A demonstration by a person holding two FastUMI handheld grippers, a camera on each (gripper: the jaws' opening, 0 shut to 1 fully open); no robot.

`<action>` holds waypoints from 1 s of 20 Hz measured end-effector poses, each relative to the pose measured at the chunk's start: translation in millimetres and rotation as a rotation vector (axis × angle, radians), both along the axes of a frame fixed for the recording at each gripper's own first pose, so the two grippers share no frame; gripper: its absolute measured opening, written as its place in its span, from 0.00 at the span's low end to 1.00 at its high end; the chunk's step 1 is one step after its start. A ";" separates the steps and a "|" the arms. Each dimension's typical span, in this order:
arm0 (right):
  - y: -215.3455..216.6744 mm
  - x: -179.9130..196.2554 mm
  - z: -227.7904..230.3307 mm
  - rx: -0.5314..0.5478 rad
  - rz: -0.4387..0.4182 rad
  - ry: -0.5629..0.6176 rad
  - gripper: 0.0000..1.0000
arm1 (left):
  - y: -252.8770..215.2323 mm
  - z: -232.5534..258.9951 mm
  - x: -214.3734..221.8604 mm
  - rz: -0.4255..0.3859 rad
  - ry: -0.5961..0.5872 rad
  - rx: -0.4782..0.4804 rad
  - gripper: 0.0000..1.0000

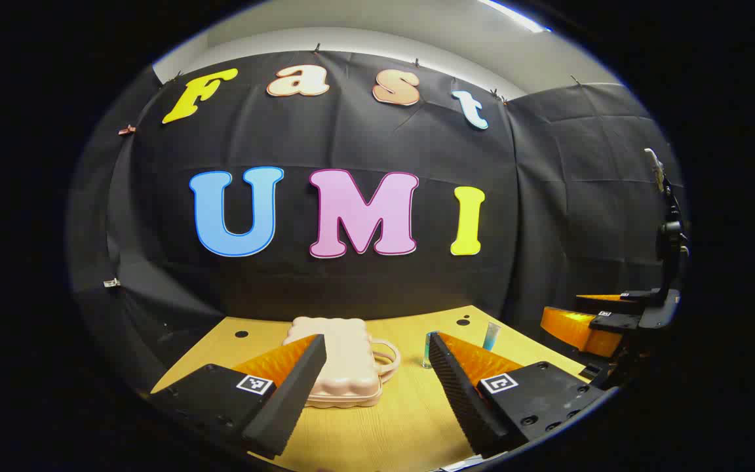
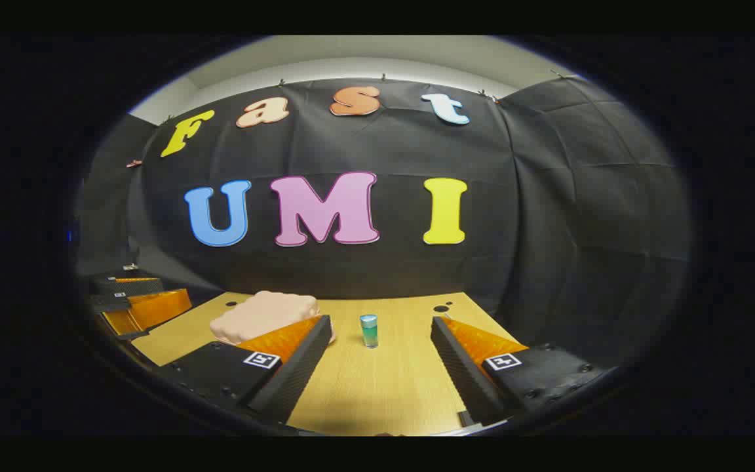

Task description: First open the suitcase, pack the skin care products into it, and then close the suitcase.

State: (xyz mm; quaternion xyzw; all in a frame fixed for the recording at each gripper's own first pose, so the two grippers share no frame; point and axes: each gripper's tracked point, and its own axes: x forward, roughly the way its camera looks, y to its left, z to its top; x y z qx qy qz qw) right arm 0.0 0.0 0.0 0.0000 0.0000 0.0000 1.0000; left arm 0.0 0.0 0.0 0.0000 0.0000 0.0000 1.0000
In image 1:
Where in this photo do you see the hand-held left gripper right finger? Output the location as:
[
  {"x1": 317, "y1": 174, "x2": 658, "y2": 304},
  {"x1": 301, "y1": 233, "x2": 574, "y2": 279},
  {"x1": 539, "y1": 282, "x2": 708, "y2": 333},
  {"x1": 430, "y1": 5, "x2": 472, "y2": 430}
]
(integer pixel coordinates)
[{"x1": 427, "y1": 331, "x2": 608, "y2": 460}]

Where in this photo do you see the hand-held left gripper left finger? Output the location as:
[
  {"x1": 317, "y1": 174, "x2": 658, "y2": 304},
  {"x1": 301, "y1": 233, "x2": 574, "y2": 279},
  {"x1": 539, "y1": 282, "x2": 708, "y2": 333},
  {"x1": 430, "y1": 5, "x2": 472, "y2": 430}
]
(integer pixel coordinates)
[{"x1": 147, "y1": 333, "x2": 328, "y2": 460}]

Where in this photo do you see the pink suitcase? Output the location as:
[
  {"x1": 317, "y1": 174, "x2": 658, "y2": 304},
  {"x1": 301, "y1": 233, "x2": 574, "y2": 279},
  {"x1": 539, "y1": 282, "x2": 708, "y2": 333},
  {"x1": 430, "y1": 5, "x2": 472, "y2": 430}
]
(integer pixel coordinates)
[{"x1": 282, "y1": 317, "x2": 402, "y2": 409}]

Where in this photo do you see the black backdrop cloth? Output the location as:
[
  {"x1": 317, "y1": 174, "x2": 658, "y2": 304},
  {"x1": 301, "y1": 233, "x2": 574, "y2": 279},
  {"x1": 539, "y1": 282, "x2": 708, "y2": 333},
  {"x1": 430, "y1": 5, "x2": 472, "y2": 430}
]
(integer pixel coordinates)
[{"x1": 68, "y1": 49, "x2": 687, "y2": 394}]

